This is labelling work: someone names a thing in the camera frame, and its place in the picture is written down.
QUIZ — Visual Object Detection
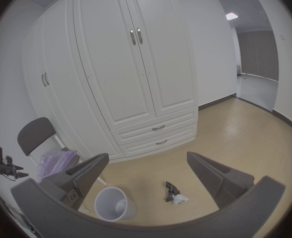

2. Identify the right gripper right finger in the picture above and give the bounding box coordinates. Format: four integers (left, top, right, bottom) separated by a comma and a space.
187, 151, 256, 211

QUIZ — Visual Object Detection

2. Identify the white chair with grey seat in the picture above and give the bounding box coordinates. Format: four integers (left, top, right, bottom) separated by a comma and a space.
17, 117, 108, 214

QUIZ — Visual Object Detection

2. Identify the purple plastic bag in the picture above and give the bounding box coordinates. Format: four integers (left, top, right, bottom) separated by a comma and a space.
36, 150, 77, 183

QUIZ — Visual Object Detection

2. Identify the black plastic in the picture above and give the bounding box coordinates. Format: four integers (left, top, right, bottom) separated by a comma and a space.
165, 181, 181, 203

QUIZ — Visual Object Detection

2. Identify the grey curtain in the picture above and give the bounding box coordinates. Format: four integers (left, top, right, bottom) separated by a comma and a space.
236, 29, 279, 81

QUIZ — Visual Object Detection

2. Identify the white trash bin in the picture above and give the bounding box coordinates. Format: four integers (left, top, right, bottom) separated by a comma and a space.
94, 187, 137, 222

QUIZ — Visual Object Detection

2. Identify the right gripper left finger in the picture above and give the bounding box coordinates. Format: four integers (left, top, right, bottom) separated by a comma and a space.
41, 153, 109, 210

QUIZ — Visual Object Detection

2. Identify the white wardrobe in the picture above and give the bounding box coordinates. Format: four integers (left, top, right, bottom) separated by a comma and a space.
22, 0, 200, 164

